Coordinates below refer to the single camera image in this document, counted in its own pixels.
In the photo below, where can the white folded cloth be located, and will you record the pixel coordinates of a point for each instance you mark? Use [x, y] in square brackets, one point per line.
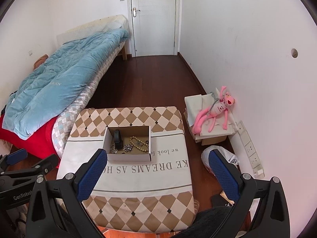
[195, 104]

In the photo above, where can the checkered mattress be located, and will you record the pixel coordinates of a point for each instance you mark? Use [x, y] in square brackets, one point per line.
[65, 121]

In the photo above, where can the black fitness band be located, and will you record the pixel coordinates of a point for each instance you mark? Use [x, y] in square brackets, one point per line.
[118, 140]

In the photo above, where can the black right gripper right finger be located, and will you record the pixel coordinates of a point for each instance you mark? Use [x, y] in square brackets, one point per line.
[271, 218]

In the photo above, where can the light blue quilt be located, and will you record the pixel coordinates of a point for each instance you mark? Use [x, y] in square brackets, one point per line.
[55, 84]

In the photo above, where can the white door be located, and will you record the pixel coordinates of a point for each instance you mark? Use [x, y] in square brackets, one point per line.
[154, 26]

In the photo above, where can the wall socket strip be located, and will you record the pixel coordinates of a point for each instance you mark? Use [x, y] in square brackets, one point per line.
[251, 151]

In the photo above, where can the pink panther plush toy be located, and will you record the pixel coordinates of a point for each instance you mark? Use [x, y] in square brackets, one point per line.
[219, 107]

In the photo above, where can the brown pillow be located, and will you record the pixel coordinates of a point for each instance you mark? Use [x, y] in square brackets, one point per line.
[40, 61]

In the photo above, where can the white cardboard box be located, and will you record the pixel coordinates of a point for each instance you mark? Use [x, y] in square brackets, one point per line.
[136, 144]

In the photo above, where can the brown cardboard box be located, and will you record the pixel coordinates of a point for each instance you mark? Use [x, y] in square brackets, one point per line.
[209, 140]

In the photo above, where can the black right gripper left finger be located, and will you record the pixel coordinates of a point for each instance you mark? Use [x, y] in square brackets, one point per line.
[56, 209]

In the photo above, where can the red bed sheet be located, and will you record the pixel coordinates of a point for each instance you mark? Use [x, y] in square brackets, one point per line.
[39, 144]

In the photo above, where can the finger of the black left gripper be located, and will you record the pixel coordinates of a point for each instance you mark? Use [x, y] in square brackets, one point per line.
[12, 159]
[42, 167]

